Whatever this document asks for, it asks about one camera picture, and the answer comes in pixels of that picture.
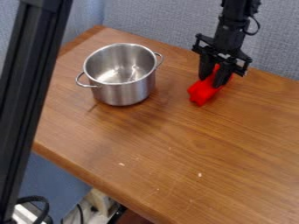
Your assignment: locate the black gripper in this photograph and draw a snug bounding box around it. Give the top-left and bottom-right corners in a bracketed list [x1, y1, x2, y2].
[191, 20, 252, 88]

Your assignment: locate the stainless steel pot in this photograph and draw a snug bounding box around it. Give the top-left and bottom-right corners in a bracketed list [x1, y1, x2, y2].
[75, 43, 164, 106]

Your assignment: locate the red plastic block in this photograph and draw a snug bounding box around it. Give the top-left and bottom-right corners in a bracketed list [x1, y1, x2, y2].
[187, 65, 223, 106]

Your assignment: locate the white clutter under table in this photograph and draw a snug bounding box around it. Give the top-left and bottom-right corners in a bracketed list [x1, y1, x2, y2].
[60, 188, 127, 224]

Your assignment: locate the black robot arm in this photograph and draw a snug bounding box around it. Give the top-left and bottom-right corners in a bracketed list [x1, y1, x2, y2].
[192, 0, 262, 88]

